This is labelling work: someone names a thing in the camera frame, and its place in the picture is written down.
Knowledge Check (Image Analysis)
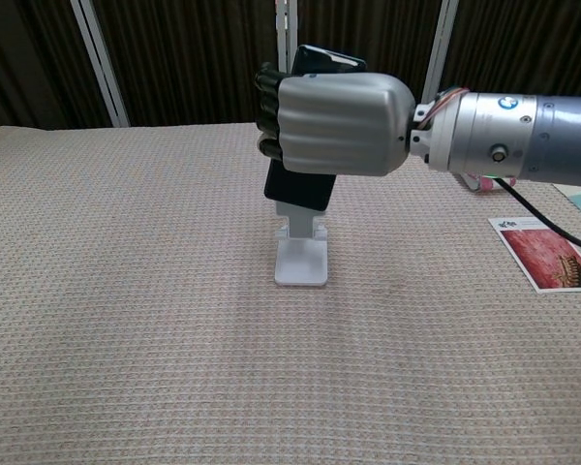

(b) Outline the postcard with red picture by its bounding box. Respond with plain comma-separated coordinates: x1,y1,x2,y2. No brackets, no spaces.
487,215,581,295

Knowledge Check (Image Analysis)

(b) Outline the white phone stand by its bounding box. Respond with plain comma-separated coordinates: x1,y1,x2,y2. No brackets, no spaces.
273,200,329,288

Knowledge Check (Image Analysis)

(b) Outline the white screen frame post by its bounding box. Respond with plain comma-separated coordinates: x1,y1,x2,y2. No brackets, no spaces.
69,0,131,129
274,0,299,75
420,0,462,106

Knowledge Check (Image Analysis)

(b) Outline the black smartphone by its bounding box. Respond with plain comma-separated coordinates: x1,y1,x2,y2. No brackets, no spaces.
262,44,368,213

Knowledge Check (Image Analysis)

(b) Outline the pink snack box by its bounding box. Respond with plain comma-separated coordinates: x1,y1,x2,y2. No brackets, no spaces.
458,170,518,194

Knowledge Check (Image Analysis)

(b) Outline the beige woven tablecloth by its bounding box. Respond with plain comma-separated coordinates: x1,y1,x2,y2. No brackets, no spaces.
0,121,581,465

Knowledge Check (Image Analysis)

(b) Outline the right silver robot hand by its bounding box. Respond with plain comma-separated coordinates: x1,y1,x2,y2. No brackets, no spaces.
254,62,417,177

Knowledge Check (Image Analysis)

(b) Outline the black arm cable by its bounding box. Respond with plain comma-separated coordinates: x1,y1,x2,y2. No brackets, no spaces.
493,176,581,256

